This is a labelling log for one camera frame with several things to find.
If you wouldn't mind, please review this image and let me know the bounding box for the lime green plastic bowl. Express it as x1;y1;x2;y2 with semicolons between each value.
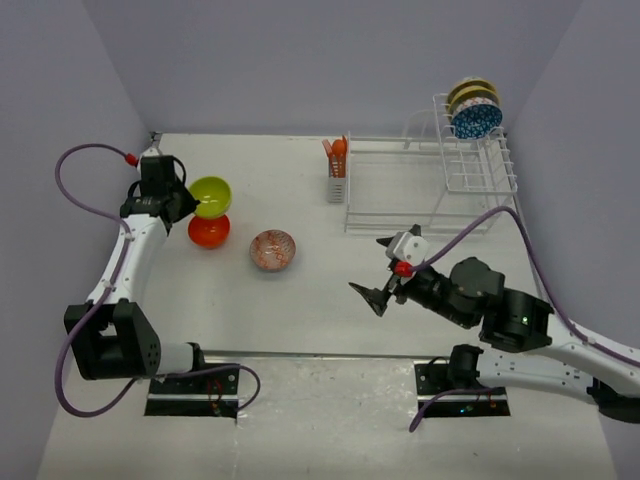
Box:
189;176;232;219

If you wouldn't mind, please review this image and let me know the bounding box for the orange plastic bowl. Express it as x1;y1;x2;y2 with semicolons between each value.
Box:
187;215;231;249

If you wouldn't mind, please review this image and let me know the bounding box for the orange patterned ceramic bowl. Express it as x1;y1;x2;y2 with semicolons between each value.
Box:
249;229;297;273

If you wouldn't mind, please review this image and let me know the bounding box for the white red patterned bowl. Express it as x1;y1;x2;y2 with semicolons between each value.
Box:
450;97;503;140

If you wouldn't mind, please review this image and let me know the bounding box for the tan yellow rimmed bowl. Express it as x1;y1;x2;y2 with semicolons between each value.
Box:
447;79;500;114

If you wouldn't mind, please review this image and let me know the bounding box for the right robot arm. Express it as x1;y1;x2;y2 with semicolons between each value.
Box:
351;225;639;431

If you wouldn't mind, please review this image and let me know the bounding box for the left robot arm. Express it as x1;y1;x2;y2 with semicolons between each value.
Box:
64;149;208;393

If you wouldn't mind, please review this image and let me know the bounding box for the white cutlery holder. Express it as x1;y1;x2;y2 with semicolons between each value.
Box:
327;157;347;204

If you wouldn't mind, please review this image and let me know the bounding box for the orange plastic spoon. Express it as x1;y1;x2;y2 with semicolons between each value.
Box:
332;139;346;178

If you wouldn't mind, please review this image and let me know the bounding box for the orange plastic knife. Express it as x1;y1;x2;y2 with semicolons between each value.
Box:
340;135;348;159

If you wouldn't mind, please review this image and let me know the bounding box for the orange plastic fork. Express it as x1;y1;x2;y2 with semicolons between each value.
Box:
322;139;335;161

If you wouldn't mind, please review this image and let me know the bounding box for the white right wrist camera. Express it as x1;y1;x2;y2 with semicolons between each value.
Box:
385;231;430;266

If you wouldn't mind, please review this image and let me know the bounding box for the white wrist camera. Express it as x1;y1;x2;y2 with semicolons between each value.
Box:
139;146;161;160
385;231;430;266

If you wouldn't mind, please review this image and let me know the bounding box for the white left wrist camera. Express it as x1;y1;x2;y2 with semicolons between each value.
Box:
139;146;161;160

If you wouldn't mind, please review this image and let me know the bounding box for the white wire dish rack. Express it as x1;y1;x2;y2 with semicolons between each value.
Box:
344;94;517;236

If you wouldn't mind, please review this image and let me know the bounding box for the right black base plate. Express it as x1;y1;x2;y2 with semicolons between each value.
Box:
414;357;511;419

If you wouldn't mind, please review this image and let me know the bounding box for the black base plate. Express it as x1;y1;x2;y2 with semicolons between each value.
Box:
414;357;511;419
144;368;240;419

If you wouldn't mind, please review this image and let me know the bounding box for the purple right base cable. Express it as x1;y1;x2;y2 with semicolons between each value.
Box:
408;387;496;434

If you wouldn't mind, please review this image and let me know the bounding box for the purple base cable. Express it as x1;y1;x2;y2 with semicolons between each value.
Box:
149;363;261;426
408;387;496;434

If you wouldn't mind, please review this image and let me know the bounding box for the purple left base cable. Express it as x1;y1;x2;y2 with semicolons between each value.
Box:
149;363;261;426

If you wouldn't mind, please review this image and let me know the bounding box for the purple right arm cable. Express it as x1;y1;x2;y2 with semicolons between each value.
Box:
394;205;640;371

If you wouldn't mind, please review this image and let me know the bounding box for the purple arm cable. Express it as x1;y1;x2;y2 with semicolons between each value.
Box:
53;143;146;419
394;205;640;371

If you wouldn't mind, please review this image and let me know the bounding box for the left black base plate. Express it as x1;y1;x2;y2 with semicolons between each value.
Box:
144;368;240;419

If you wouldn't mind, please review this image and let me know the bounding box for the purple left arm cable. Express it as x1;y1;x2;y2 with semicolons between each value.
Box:
53;143;146;419

